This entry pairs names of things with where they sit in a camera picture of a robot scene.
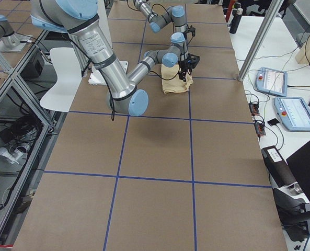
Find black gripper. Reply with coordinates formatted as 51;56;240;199
178;59;190;82

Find yellow printed long-sleeve shirt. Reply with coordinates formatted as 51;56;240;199
161;64;193;94

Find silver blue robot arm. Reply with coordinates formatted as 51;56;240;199
31;1;192;116
126;0;189;35

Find black water bottle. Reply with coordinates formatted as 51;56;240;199
229;2;243;34

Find far blue teach pendant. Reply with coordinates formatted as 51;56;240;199
255;67;288;97

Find blue teach pendant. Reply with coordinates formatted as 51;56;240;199
255;67;288;97
273;97;310;132

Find black small device on table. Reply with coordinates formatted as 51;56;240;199
267;118;279;126

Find near blue teach pendant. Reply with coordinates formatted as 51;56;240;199
273;97;310;132

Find white plastic chair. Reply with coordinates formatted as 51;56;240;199
40;47;82;112

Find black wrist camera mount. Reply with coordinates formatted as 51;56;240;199
185;25;196;37
185;53;200;70

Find white pedestal column with base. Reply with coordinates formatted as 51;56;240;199
82;1;132;97

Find aluminium frame post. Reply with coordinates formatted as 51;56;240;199
237;0;283;82

